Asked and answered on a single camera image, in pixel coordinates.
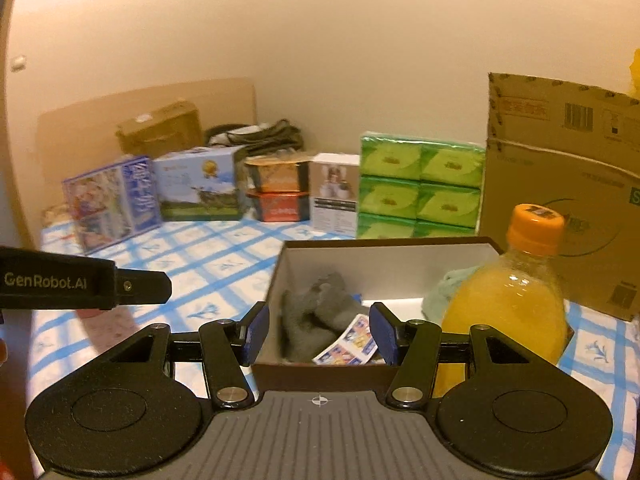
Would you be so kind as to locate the white picture box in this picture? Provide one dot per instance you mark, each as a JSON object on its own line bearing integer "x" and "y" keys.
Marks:
{"x": 332, "y": 195}

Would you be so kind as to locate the blue cartoon printed milk box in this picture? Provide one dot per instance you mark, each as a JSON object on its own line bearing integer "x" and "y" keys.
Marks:
{"x": 110, "y": 205}

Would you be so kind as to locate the wooden headboard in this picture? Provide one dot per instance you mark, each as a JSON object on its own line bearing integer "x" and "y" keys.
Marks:
{"x": 85, "y": 130}

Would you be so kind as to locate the dark green bag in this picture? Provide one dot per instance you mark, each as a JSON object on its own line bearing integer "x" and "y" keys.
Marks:
{"x": 260, "y": 137}

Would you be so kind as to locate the white wall switch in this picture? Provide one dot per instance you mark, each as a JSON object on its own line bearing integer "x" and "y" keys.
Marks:
{"x": 17, "y": 62}

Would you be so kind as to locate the brown cardboard carton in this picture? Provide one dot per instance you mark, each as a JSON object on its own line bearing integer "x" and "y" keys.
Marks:
{"x": 155, "y": 132}

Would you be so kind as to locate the light green towel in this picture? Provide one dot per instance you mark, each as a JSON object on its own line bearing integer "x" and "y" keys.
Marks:
{"x": 445, "y": 290}

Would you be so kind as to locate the floral pillow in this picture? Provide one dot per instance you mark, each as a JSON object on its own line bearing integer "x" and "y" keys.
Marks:
{"x": 52, "y": 217}

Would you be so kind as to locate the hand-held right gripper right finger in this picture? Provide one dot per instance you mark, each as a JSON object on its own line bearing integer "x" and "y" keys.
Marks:
{"x": 381, "y": 331}

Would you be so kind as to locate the blue green cow milk box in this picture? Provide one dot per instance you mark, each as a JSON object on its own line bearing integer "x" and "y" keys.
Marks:
{"x": 200, "y": 185}

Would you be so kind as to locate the large open cardboard box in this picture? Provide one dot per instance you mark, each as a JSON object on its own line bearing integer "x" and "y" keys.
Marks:
{"x": 550, "y": 175}

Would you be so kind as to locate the brown cardboard storage box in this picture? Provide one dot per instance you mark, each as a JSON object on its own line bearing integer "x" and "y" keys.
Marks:
{"x": 325, "y": 379}

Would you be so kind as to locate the red snack box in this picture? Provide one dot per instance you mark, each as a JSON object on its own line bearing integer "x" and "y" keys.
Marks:
{"x": 277, "y": 207}

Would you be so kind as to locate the blue checked bedsheet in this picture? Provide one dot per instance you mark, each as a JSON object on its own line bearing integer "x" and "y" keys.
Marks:
{"x": 210, "y": 260}

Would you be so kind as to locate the orange snack box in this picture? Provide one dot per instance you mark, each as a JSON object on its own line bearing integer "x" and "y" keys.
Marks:
{"x": 277, "y": 175}

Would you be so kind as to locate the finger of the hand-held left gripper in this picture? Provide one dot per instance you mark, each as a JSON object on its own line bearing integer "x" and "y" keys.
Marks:
{"x": 145, "y": 287}

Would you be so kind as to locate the printed paper packet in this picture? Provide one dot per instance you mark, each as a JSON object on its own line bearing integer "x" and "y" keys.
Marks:
{"x": 347, "y": 342}

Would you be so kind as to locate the orange juice bottle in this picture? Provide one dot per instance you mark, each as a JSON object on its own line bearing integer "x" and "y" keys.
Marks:
{"x": 500, "y": 305}

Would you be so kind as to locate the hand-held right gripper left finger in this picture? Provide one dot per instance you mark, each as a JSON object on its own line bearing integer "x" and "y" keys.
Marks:
{"x": 257, "y": 331}

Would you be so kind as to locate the bundle of green tissue packs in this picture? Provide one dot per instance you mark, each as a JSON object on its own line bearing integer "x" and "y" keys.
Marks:
{"x": 400, "y": 195}

